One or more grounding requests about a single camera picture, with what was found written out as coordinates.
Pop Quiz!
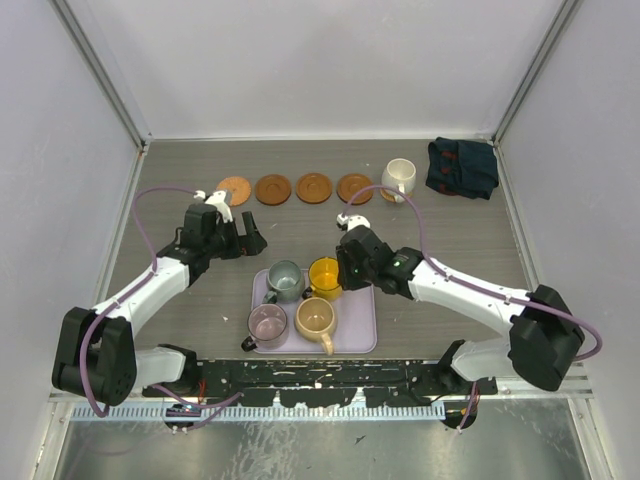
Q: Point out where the yellow glass cup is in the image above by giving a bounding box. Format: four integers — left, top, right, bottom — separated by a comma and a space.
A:
302, 257, 342, 302

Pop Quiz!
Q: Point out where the lavender plastic tray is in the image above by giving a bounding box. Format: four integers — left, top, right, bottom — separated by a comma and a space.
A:
254, 287, 377, 356

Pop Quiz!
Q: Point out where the woven rattan coaster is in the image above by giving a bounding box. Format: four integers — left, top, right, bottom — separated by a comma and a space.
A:
217, 176, 252, 207
379, 188, 413, 204

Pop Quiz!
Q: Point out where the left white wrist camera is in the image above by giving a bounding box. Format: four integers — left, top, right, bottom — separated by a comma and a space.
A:
194, 189, 234, 223

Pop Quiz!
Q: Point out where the aluminium frame rail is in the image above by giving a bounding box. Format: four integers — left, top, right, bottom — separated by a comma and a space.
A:
46, 357, 595, 404

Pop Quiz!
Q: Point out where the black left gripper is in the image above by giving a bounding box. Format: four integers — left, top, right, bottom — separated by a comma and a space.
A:
204, 212, 265, 260

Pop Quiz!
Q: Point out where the brown wooden coaster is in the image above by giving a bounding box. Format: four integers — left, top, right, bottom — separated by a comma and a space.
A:
336, 173, 373, 205
255, 174, 292, 206
296, 172, 333, 204

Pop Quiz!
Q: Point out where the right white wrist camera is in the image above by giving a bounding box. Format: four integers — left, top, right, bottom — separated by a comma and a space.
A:
336, 213, 371, 232

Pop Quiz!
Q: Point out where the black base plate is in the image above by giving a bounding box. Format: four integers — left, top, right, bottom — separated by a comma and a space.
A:
169, 359, 472, 408

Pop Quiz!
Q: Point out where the white slotted cable duct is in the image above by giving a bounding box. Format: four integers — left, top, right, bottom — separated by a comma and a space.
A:
70, 401, 446, 422

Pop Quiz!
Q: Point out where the grey ceramic mug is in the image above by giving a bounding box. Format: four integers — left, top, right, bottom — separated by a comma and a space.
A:
262, 260, 306, 304

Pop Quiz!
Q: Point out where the beige ceramic mug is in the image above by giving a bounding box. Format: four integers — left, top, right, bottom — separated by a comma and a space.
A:
295, 297, 337, 356

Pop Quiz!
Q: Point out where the white speckled ceramic mug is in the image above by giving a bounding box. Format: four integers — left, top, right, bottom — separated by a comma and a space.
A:
381, 158, 417, 192

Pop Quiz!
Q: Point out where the dark blue folded cloth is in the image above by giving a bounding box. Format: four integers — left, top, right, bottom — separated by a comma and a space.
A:
425, 137, 499, 200

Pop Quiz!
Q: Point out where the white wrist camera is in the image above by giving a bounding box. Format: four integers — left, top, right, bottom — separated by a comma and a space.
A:
336, 213, 371, 232
194, 189, 234, 223

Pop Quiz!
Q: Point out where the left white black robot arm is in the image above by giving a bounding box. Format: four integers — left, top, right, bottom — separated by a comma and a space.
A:
52, 204, 267, 406

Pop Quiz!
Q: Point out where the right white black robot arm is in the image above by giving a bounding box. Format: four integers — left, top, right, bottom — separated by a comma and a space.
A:
336, 225, 585, 394

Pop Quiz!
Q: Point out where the pink ceramic mug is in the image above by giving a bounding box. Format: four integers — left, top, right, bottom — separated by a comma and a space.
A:
241, 304, 289, 352

